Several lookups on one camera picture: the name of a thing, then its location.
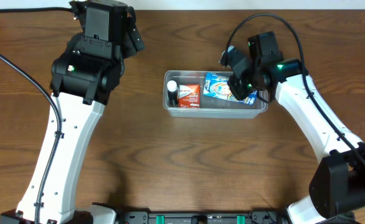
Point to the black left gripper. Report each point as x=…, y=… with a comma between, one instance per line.
x=132, y=35

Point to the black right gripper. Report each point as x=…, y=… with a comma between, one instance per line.
x=237, y=59

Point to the blue KoolFever box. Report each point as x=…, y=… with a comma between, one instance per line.
x=216, y=86

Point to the clear plastic container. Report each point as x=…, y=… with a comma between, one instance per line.
x=209, y=107

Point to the red orange medicine box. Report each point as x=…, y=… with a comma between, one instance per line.
x=189, y=96

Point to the black bottle with white cap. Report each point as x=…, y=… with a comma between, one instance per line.
x=173, y=92

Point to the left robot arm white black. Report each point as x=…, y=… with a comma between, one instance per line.
x=83, y=77

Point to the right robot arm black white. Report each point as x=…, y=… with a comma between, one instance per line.
x=338, y=185

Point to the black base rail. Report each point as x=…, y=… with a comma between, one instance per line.
x=251, y=217

